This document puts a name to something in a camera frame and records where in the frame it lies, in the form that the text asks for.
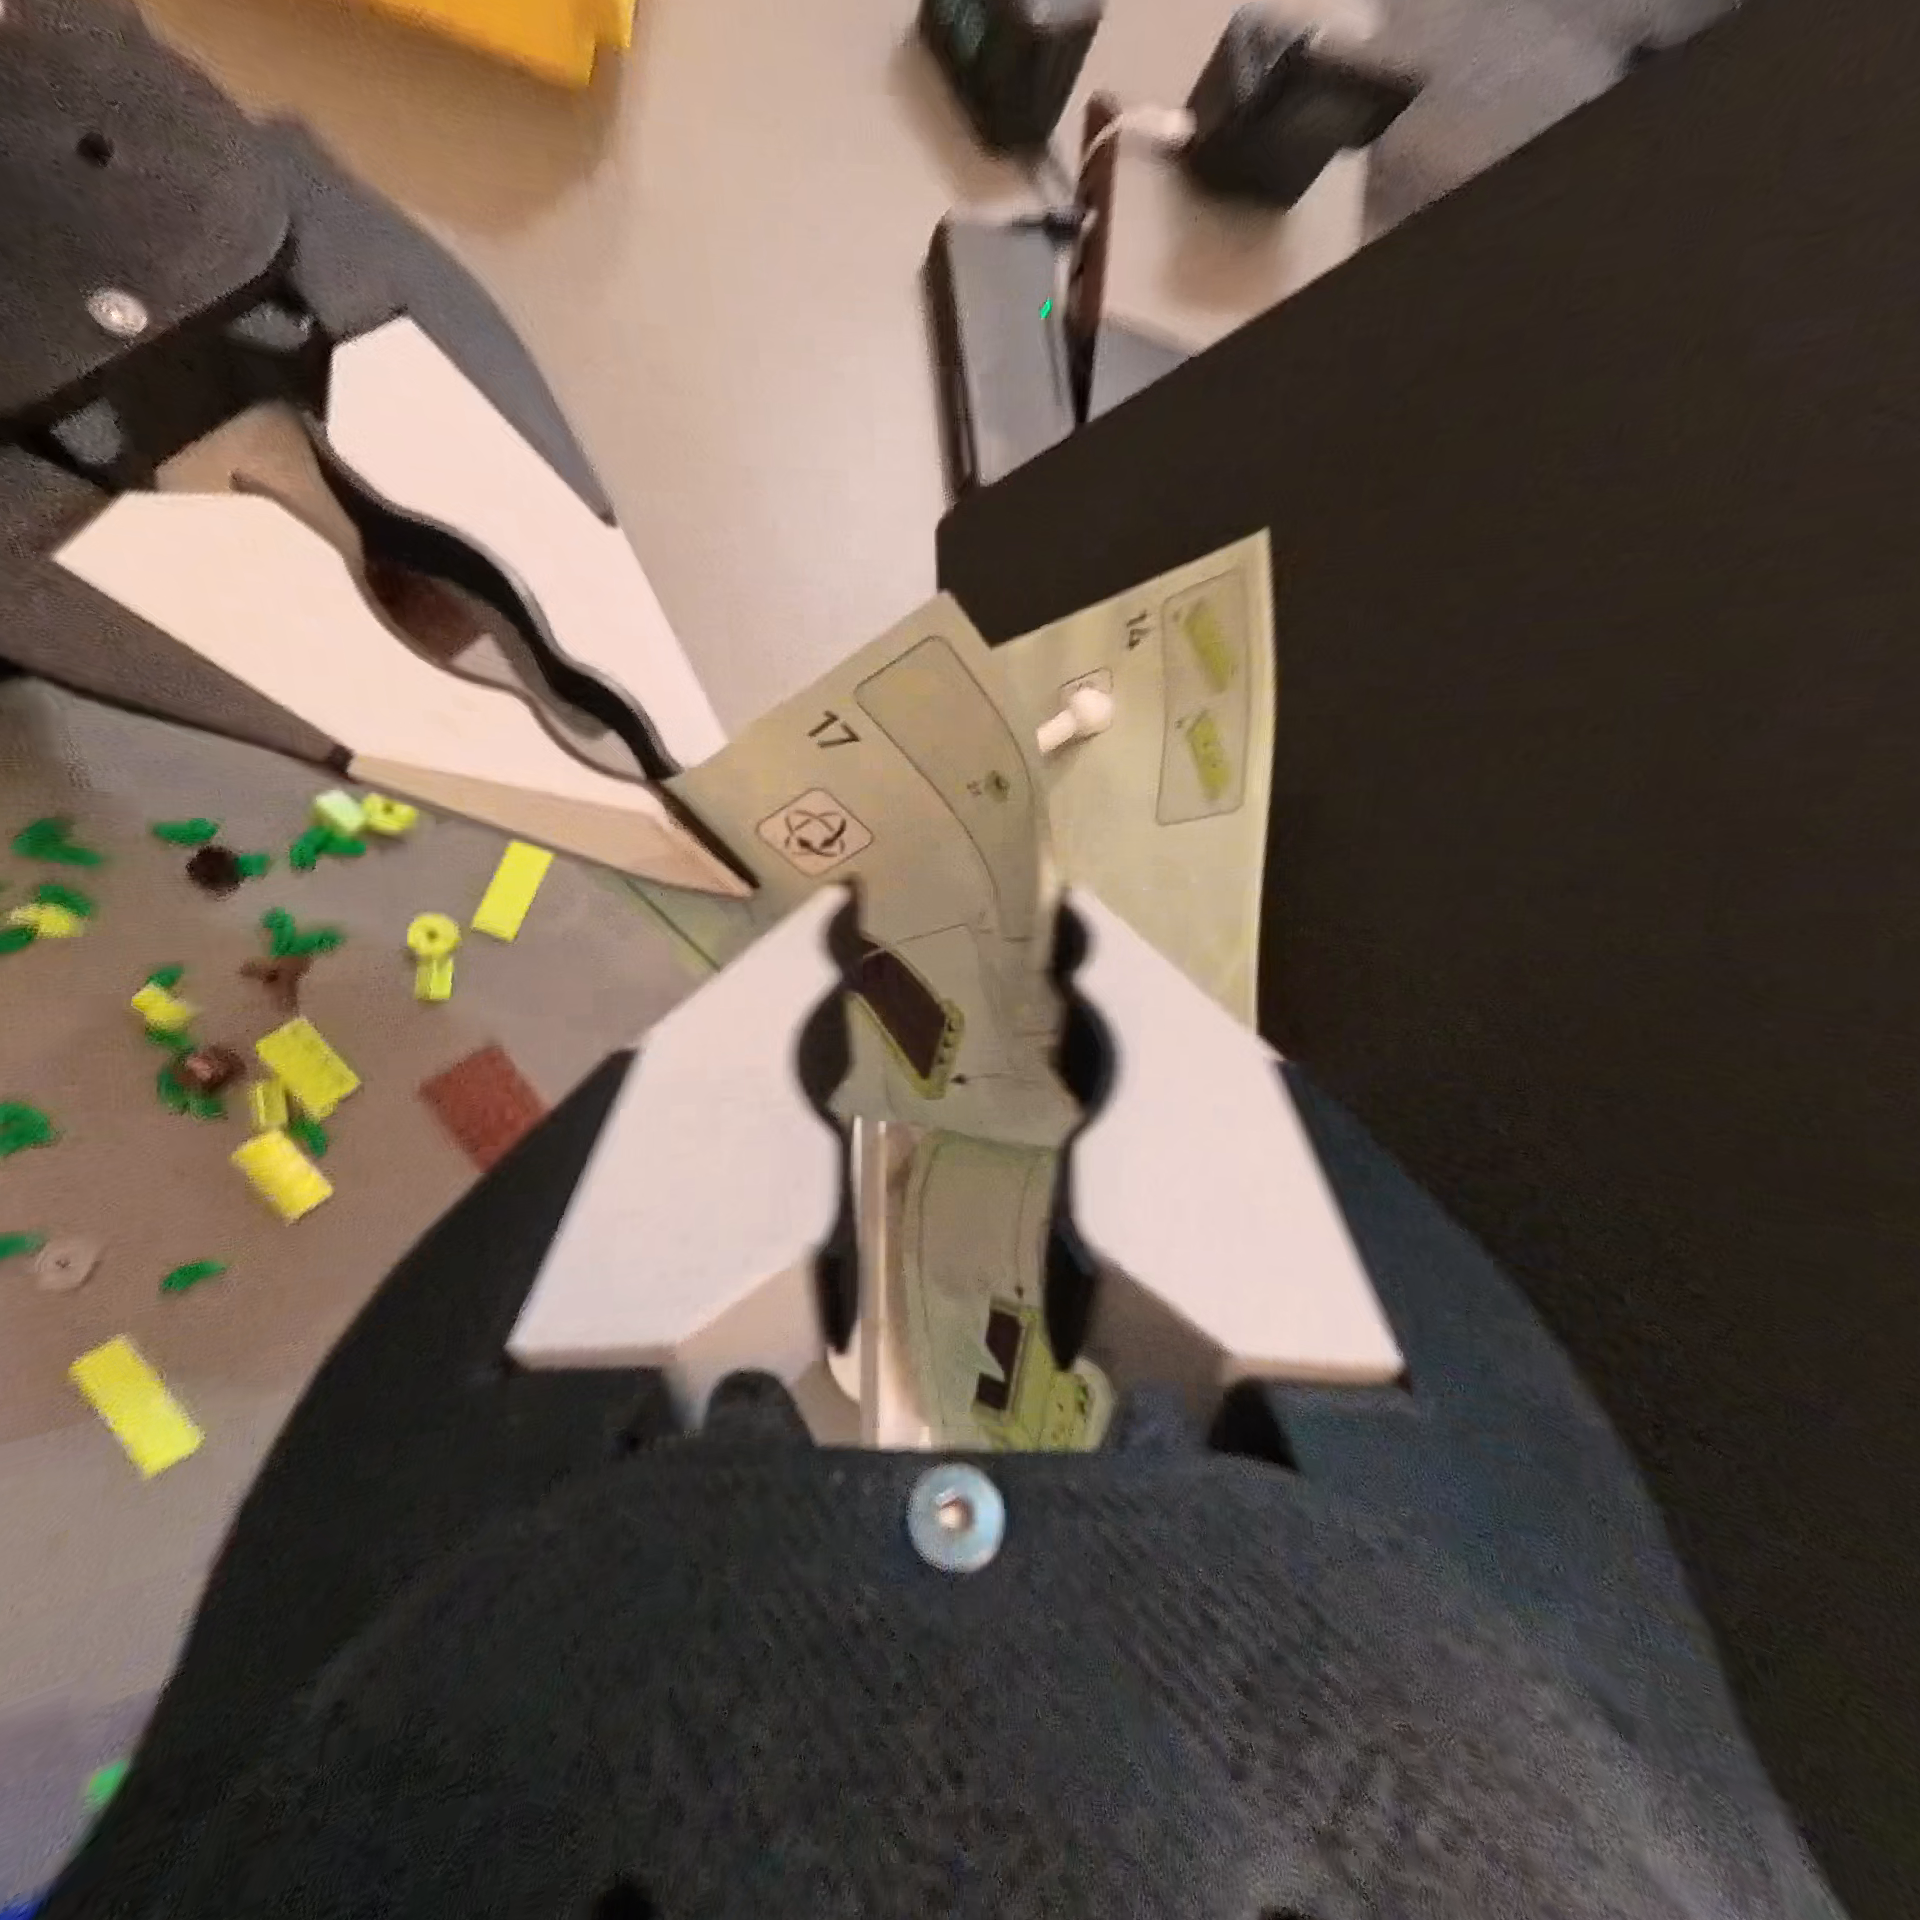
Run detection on scatter of green leaf pieces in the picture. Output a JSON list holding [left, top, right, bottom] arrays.
[[0, 810, 355, 1301]]

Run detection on black box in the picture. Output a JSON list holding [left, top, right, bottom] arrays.
[[1184, 5, 1421, 207], [917, 0, 1105, 151]]

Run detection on brown studded plate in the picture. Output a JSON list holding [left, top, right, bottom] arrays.
[[417, 1044, 546, 1173]]

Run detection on wide lime flat tile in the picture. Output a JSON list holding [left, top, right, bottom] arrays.
[[469, 838, 557, 945]]

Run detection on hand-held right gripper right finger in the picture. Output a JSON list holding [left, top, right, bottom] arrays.
[[1042, 883, 1410, 1427]]

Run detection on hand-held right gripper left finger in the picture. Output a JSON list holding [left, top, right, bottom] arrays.
[[504, 882, 864, 1427]]

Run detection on yellow plastic bin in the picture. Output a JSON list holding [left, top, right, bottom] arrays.
[[372, 0, 642, 88]]

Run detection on dark flat device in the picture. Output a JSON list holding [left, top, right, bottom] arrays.
[[923, 209, 1086, 499]]

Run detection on long lime flat tile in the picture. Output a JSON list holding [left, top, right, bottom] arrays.
[[66, 1333, 205, 1482]]

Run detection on black monitor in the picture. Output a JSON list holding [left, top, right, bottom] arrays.
[[935, 0, 1920, 1891]]

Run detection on lime curved brick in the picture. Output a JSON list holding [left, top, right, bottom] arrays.
[[227, 1126, 336, 1226]]

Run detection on building instruction booklet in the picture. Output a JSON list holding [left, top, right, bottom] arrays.
[[660, 528, 1278, 1458]]

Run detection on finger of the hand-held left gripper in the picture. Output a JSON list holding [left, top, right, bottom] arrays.
[[47, 486, 756, 901], [306, 307, 738, 785]]

